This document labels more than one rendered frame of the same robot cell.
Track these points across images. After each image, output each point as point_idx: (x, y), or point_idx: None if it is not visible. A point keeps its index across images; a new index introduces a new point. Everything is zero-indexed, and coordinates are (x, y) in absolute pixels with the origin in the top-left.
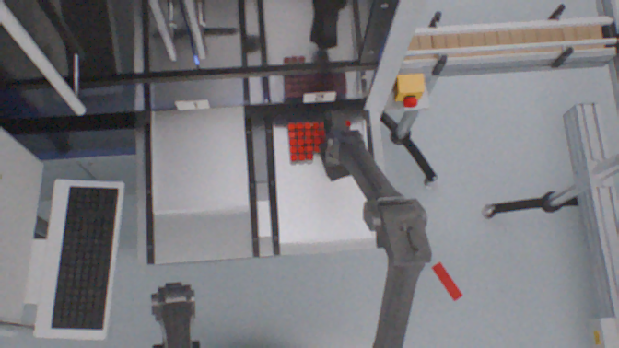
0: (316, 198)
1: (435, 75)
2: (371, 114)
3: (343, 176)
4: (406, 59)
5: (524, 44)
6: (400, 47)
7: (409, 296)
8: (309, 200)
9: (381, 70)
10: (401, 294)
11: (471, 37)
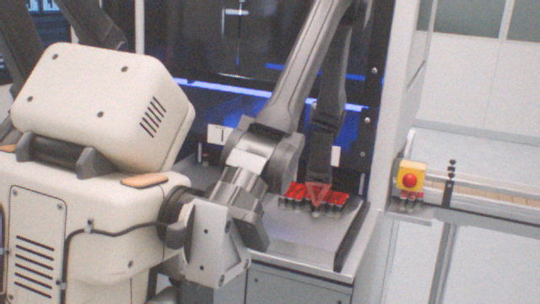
0: (288, 229)
1: (445, 216)
2: (372, 209)
3: (320, 176)
4: None
5: (538, 193)
6: (399, 64)
7: (326, 15)
8: (280, 227)
9: (383, 110)
10: (318, 7)
11: (484, 192)
